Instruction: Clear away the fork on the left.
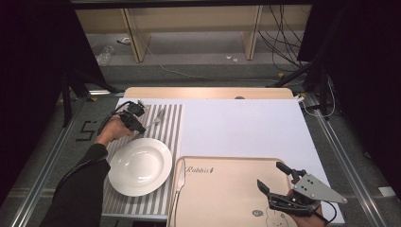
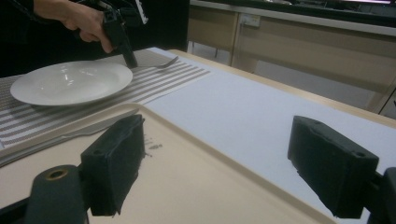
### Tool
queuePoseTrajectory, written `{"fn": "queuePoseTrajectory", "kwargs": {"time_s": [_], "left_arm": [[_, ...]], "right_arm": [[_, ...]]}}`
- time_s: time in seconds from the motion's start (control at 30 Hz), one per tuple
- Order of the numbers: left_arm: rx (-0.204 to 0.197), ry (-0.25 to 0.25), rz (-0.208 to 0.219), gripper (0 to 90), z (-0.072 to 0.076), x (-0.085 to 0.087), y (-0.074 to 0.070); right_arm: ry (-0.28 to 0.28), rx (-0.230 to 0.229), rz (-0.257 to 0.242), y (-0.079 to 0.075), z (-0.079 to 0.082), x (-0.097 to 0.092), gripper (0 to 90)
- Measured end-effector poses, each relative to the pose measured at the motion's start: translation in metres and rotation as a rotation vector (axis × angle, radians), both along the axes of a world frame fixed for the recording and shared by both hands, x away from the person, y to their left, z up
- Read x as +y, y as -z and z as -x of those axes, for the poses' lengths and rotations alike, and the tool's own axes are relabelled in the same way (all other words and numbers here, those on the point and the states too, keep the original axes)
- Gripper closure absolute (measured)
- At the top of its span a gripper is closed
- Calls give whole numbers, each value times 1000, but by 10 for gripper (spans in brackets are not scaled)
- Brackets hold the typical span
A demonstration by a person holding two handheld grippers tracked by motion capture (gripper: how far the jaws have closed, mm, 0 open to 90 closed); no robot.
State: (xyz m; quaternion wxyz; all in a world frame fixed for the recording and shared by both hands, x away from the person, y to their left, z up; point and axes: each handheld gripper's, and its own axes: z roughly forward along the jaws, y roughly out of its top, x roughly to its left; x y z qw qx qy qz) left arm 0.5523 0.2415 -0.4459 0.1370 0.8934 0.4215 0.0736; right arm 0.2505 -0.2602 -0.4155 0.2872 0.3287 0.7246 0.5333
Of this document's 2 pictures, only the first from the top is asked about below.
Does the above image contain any wooden shelf frame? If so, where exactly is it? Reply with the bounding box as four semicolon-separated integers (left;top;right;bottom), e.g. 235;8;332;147
75;4;313;62

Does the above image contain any white deep plate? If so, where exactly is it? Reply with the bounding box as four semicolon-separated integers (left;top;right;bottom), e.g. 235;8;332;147
108;137;173;198

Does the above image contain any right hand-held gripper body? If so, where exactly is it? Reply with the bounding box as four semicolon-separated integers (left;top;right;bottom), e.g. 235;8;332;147
268;169;348;218

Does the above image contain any black curtain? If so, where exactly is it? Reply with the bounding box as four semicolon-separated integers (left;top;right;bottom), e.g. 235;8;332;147
297;0;401;190
0;0;107;197

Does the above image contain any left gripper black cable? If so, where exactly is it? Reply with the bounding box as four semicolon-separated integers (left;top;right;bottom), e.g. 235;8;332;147
97;100;140;136

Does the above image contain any black cable tangle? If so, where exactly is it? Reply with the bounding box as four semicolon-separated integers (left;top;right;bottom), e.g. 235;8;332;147
258;4;313;74

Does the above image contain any aluminium floor rail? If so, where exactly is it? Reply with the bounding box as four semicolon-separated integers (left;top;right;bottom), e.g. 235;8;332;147
9;97;89;227
304;93;389;227

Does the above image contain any grey striped placemat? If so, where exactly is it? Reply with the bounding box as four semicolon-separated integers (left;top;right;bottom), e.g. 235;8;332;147
102;103;183;217

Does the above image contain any light wooden table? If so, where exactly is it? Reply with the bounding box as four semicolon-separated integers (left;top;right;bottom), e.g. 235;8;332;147
123;87;296;100

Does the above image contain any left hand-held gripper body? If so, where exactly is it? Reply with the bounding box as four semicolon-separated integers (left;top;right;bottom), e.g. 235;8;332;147
119;99;147;127

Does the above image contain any person's left hand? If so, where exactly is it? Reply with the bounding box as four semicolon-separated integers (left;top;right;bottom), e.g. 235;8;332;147
96;115;135;147

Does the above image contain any white foam board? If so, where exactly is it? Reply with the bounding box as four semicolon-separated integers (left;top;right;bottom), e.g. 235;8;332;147
116;97;346;225

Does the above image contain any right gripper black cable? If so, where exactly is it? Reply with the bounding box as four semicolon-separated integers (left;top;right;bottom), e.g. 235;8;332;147
315;201;338;225

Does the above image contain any silver table knife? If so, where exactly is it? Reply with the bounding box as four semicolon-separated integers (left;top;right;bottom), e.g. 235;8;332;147
168;159;187;227

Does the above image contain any silver fork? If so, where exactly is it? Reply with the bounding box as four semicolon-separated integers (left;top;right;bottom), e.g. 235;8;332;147
135;108;166;140

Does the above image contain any black metal stand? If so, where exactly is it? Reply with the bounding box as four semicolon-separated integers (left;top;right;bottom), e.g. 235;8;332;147
61;70;124;127
266;61;330;116

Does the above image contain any beige plastic tray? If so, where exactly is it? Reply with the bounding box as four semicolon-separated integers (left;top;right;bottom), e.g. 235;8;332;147
166;155;299;227

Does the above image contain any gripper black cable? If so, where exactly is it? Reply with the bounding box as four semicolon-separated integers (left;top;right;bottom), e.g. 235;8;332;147
315;201;338;225
97;100;140;136

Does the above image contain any person's right hand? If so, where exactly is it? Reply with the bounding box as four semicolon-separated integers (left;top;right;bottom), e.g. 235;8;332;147
288;206;329;227

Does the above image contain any clear plastic bottle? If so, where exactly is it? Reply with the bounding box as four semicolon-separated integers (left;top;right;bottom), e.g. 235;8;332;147
96;45;115;65

